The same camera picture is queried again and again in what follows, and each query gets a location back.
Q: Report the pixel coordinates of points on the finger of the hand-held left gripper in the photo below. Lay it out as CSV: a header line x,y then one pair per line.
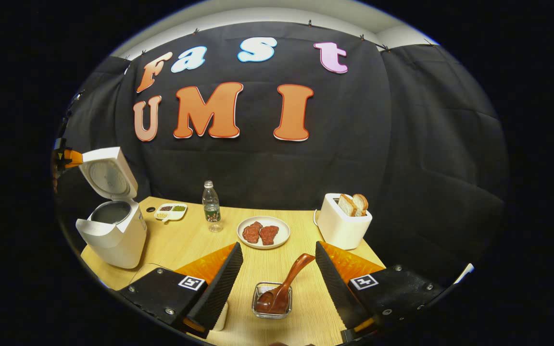
x,y
72,157

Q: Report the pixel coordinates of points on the clear plastic water bottle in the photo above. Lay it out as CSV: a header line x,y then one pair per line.
x,y
211,209

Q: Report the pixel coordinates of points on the white rice cooker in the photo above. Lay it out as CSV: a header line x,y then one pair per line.
x,y
123,240

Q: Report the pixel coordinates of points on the red meat piece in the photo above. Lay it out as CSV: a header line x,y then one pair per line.
x,y
252,233
269,235

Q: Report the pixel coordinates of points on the toast bread slice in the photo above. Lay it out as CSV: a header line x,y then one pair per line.
x,y
361,203
346,205

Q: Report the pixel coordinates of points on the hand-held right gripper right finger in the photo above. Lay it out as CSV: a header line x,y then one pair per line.
x,y
337,288

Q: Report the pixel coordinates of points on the clear plastic rice container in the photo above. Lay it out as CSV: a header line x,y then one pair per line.
x,y
220,319

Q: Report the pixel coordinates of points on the white toaster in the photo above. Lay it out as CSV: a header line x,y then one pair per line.
x,y
342,230

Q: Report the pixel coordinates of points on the white divided grain dish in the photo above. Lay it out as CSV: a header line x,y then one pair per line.
x,y
170,212

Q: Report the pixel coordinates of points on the white round plate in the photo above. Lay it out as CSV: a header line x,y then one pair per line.
x,y
282,230

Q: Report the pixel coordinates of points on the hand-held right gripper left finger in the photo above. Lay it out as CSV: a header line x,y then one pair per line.
x,y
219,288

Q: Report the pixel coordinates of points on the brown wooden spoon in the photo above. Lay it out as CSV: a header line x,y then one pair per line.
x,y
286,283

